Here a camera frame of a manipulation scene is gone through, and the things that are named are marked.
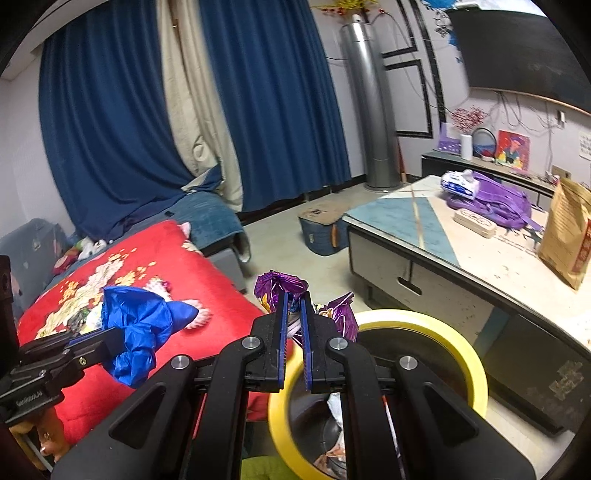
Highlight blue plastic bag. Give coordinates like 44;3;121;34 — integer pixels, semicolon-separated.
101;286;179;388

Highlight purple candy wrapper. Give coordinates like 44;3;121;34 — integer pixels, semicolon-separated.
253;270;359;347

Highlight white foam net sleeve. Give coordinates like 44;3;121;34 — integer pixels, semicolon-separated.
143;277;211;331

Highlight green sleeve left forearm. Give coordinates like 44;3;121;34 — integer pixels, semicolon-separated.
240;456;300;480

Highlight yellow rimmed trash bin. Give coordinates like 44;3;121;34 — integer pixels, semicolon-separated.
267;308;489;480

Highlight left hand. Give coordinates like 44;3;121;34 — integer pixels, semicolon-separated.
9;407;70;470

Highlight plush toys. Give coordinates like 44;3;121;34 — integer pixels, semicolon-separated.
52;237;108;276

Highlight grey sofa cushion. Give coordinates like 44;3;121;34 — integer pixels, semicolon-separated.
1;218;68;319

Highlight red floral blanket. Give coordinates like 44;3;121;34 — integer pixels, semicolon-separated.
17;220;263;444

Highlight coffee table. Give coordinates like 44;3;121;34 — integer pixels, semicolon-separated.
344;176;590;435

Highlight blue denim sofa cover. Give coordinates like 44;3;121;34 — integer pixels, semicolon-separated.
107;190;252;268

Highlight brown paper bag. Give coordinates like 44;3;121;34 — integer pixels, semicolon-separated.
538;179;590;290

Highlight blue storage stool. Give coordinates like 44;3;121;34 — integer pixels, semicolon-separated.
298;200;349;256

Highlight purple cloth bag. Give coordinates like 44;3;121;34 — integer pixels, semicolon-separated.
442;172;542;231

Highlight tissue pack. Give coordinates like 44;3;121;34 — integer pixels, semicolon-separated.
440;170;480;200

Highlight left blue curtain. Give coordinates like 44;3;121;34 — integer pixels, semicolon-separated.
39;1;222;241

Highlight blue curtain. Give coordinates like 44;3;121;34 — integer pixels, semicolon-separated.
39;1;222;241
199;1;352;212

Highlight black tv cabinet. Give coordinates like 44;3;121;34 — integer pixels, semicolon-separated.
421;150;555;210

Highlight purple box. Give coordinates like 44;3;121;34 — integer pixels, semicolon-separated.
437;122;461;155

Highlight colourful painting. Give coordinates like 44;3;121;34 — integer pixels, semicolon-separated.
495;130;530;171

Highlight round mirror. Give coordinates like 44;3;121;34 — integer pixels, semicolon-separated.
472;127;497;158

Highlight beige curtain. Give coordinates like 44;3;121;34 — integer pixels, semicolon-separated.
155;1;243;212

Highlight silver tower air conditioner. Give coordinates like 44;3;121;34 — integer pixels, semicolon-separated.
339;14;401;191

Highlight white vase red flowers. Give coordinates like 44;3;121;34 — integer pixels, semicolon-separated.
450;106;488;160

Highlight white paper notice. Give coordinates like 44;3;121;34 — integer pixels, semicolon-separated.
579;131;591;161

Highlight right blue curtain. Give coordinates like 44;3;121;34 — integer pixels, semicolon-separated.
199;1;352;212

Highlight black curved television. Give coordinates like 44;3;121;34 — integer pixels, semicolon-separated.
447;7;590;114

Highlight yellow artificial flowers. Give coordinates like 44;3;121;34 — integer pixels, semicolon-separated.
310;0;385;18

